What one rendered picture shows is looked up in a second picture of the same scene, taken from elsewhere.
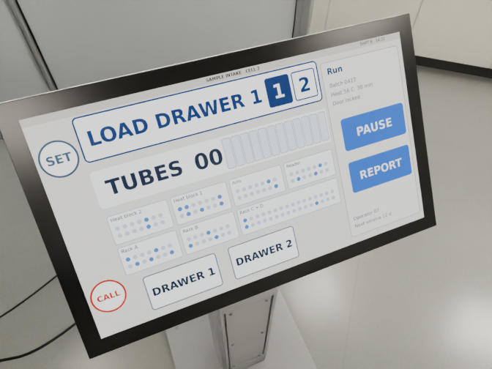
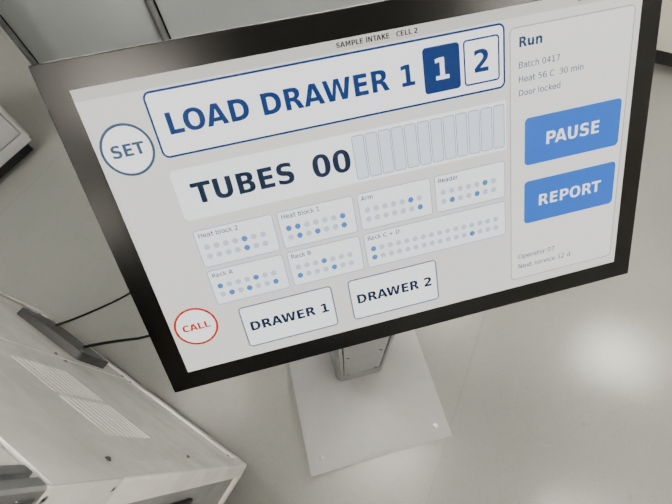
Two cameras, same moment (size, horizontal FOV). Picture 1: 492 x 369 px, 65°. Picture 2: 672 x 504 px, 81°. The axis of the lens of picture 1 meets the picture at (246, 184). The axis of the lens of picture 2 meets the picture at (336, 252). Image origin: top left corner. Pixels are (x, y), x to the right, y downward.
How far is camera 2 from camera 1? 12 cm
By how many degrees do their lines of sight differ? 12
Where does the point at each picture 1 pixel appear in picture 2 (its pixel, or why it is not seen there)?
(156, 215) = (257, 234)
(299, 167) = (456, 183)
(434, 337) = (568, 370)
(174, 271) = (278, 304)
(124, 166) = (215, 166)
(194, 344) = not seen: hidden behind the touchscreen
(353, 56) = (564, 18)
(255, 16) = not seen: outside the picture
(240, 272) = (361, 312)
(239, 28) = not seen: outside the picture
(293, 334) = (413, 348)
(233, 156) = (366, 162)
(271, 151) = (420, 158)
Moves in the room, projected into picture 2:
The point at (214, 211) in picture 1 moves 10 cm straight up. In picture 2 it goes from (333, 234) to (329, 164)
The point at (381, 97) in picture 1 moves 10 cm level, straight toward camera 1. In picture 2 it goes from (592, 88) to (558, 162)
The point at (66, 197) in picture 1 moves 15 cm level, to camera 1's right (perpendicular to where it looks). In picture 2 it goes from (140, 202) to (316, 221)
